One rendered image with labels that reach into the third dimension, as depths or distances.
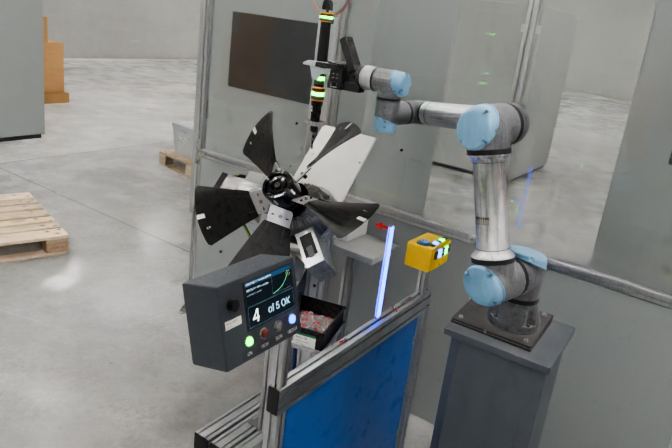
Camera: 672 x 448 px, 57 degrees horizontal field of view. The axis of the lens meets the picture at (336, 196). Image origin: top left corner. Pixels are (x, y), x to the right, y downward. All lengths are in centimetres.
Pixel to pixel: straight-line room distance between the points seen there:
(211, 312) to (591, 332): 168
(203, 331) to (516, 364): 88
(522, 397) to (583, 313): 83
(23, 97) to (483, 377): 660
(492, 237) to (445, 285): 112
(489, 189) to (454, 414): 70
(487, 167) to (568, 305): 108
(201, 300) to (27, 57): 650
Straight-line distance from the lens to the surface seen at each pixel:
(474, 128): 164
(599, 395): 274
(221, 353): 137
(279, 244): 216
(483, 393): 190
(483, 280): 169
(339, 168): 247
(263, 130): 239
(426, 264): 223
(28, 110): 780
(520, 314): 186
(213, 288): 133
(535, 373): 183
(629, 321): 259
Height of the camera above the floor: 183
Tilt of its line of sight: 17 degrees down
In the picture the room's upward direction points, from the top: 7 degrees clockwise
